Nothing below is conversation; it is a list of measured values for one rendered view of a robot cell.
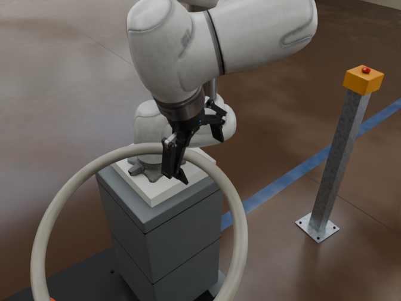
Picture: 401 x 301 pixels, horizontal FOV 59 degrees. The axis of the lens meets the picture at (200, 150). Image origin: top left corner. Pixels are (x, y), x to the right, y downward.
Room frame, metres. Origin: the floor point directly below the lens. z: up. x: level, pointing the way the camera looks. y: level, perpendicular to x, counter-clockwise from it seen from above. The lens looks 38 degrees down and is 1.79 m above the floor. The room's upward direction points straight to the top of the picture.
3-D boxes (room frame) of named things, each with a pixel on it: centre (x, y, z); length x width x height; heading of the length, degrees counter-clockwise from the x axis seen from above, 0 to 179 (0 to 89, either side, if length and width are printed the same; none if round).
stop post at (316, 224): (1.48, -0.75, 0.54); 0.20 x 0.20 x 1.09; 34
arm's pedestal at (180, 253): (1.11, 0.18, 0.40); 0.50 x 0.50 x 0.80; 40
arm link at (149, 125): (1.11, 0.17, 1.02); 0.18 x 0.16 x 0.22; 100
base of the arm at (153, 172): (1.10, 0.20, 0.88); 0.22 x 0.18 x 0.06; 132
